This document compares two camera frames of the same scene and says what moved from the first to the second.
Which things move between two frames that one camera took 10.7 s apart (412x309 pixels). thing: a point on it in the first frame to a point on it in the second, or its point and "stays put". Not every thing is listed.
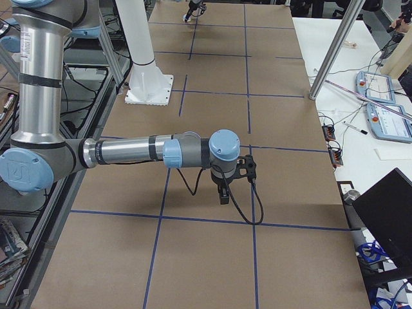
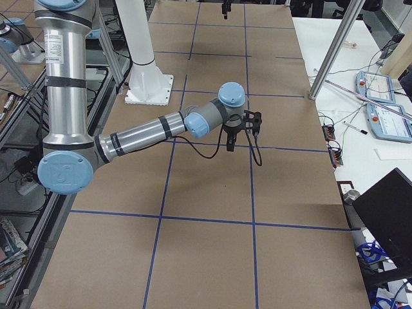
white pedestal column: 149,84 stays put
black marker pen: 355,127 stays put
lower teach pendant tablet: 389,126 stays put
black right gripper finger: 224,200 to 230,143
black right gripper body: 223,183 to 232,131
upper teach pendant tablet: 375,87 stays put
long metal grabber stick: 372,101 stays put
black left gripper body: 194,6 to 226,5
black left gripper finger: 192,8 to 224,9
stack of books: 13,250 stays put
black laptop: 387,208 stays put
